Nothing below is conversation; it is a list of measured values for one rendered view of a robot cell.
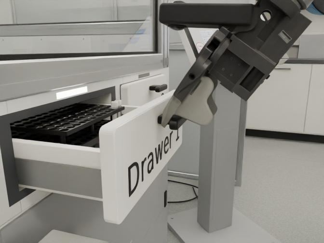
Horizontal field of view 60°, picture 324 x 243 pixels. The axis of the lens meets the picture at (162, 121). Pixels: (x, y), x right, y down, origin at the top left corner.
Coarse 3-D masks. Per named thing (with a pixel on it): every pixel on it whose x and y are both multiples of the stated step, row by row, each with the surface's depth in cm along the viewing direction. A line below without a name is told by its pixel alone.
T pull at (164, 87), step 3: (162, 84) 75; (165, 84) 75; (150, 87) 73; (153, 87) 72; (156, 87) 70; (159, 87) 70; (162, 87) 72; (165, 87) 75; (150, 90) 73; (153, 90) 73; (156, 90) 70; (159, 90) 70; (162, 90) 72
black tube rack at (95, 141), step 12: (60, 108) 51; (72, 108) 51; (84, 108) 50; (96, 108) 50; (24, 120) 43; (36, 120) 42; (48, 120) 43; (60, 120) 43; (72, 120) 42; (108, 120) 54; (12, 132) 46; (24, 132) 46; (36, 132) 38; (48, 132) 37; (84, 132) 46; (96, 132) 46; (72, 144) 40; (84, 144) 40
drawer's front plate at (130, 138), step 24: (168, 96) 46; (120, 120) 31; (144, 120) 35; (120, 144) 29; (144, 144) 36; (168, 144) 47; (120, 168) 29; (144, 168) 36; (120, 192) 30; (120, 216) 30
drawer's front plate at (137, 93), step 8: (144, 80) 70; (152, 80) 75; (160, 80) 81; (128, 88) 61; (136, 88) 65; (144, 88) 70; (128, 96) 61; (136, 96) 65; (144, 96) 70; (152, 96) 76; (128, 104) 61; (136, 104) 66; (144, 104) 71
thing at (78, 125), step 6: (108, 108) 50; (120, 108) 51; (96, 114) 46; (102, 114) 46; (108, 114) 47; (84, 120) 43; (90, 120) 43; (96, 120) 43; (66, 126) 39; (72, 126) 39; (78, 126) 39; (84, 126) 40; (54, 132) 37; (60, 132) 36; (66, 132) 36; (72, 132) 37
